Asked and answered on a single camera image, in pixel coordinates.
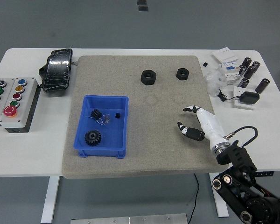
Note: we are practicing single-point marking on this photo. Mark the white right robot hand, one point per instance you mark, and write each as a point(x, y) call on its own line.
point(211, 126)

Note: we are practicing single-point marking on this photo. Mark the blue plastic box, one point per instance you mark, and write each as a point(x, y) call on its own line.
point(112, 137)

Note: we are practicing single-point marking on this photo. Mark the small black gear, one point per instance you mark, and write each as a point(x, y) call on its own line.
point(95, 114)

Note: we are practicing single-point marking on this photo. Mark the large black gear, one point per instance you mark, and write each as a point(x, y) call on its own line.
point(93, 141)

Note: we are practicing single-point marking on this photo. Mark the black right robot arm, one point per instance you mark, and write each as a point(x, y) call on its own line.
point(238, 158)

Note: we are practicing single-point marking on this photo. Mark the small black hex nut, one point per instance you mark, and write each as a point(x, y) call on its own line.
point(180, 75)

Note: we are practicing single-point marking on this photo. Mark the flat white box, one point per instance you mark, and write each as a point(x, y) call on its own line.
point(225, 56)

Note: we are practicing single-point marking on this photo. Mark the large black hex nut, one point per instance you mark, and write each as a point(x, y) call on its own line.
point(145, 79)

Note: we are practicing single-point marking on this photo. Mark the grey emergency-stop button box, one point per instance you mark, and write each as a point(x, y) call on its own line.
point(23, 102)

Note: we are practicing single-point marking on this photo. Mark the white square plate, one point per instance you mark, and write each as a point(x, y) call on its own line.
point(238, 91)

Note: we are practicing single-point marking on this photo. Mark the crumpled clear plastic bag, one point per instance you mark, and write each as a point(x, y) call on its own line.
point(213, 81)

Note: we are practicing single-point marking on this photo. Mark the black power adapter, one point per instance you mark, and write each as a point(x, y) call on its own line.
point(249, 98)

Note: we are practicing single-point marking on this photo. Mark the dark brown capacitor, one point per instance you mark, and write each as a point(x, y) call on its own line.
point(246, 63)
point(262, 86)
point(242, 70)
point(244, 83)
point(250, 72)
point(256, 65)

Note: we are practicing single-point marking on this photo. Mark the white circuit breaker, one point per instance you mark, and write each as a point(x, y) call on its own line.
point(231, 74)

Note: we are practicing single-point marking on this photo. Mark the grey-brown mat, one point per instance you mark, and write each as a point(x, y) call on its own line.
point(142, 158)

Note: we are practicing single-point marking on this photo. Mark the white table leg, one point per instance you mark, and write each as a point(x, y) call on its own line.
point(50, 198)
point(220, 209)

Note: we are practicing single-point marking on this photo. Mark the small clear plastic bag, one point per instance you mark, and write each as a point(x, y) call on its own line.
point(107, 119)

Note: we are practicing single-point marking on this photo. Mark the silver metal plate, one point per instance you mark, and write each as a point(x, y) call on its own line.
point(130, 219)

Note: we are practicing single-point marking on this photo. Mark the dark floor marker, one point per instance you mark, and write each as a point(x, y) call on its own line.
point(142, 2)

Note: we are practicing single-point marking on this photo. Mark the shiny black wrapped device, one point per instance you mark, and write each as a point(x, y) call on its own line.
point(57, 70)

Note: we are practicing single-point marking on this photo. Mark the grey selector-switch button box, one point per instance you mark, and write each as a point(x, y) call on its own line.
point(3, 93)

